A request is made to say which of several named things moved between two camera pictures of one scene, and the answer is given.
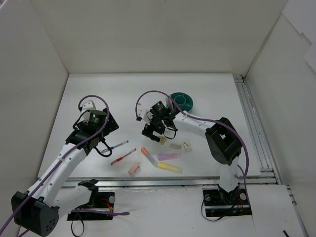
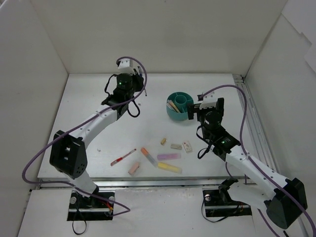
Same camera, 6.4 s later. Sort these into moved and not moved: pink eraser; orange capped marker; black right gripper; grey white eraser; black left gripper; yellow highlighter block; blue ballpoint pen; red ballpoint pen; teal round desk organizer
Moved: black left gripper; black right gripper; blue ballpoint pen
Not moved: pink eraser; red ballpoint pen; orange capped marker; teal round desk organizer; grey white eraser; yellow highlighter block
